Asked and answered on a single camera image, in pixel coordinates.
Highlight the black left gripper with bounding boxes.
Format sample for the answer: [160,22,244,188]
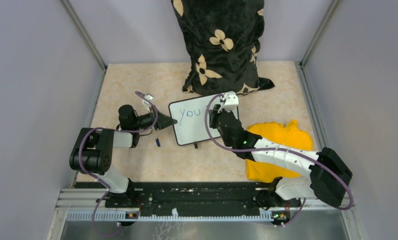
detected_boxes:
[133,104,177,131]

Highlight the small black-framed whiteboard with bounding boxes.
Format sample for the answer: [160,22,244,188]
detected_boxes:
[168,95,220,146]

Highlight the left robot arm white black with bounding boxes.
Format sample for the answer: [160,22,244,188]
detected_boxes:
[69,104,177,207]

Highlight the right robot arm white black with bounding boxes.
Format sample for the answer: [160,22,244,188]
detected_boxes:
[205,105,354,210]

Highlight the yellow cloth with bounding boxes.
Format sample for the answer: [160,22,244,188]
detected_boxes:
[246,119,313,183]

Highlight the black floral plush blanket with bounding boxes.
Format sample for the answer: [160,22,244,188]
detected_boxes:
[171,0,275,96]

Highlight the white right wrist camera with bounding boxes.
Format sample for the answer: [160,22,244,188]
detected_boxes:
[218,92,239,113]

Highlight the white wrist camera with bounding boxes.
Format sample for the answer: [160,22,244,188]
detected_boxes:
[218,92,239,113]
[142,93,153,108]

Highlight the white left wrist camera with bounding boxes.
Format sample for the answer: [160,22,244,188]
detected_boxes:
[142,93,153,108]

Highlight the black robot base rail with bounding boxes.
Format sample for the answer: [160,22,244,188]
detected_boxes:
[56,182,302,226]

